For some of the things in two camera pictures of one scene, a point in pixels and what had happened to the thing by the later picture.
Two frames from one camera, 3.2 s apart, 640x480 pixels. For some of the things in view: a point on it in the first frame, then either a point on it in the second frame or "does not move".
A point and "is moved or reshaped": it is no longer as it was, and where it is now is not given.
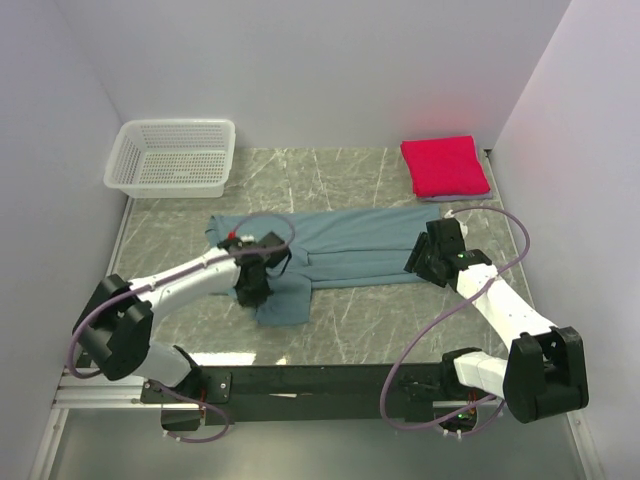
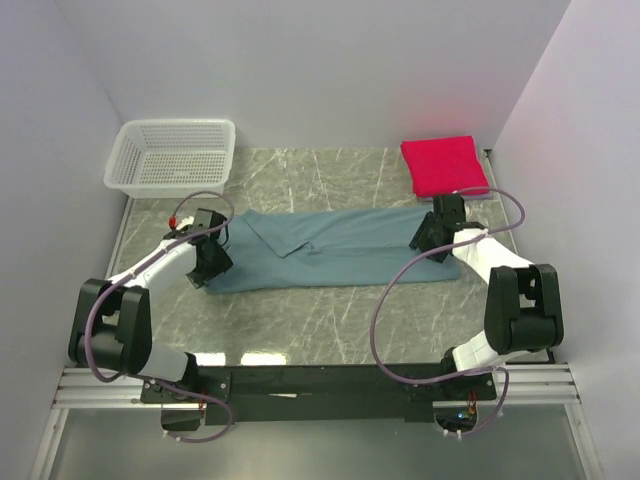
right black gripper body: [422, 260] → [426, 235]
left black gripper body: [249, 294] → [209, 270]
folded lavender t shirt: [485, 197] does not move
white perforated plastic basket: [171, 158] does not move
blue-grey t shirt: [329, 248] is moved or reshaped
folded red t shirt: [445, 166] does not move
